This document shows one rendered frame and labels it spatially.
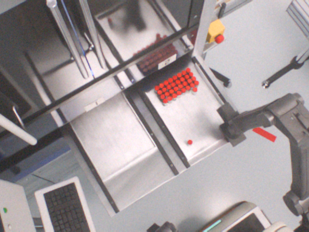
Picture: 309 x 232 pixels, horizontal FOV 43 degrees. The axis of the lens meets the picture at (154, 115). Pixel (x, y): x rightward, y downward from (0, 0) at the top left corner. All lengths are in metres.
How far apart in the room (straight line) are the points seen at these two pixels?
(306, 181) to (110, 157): 0.80
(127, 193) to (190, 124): 0.39
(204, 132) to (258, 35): 1.36
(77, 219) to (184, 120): 0.61
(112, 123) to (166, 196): 0.95
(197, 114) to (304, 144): 0.73
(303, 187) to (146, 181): 0.67
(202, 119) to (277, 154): 1.06
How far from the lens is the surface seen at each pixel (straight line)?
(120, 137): 1.67
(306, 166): 1.15
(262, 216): 1.52
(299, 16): 2.43
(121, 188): 1.64
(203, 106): 1.71
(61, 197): 1.73
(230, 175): 2.57
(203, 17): 1.46
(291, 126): 1.03
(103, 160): 1.66
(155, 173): 1.64
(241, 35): 2.87
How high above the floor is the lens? 2.51
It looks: 75 degrees down
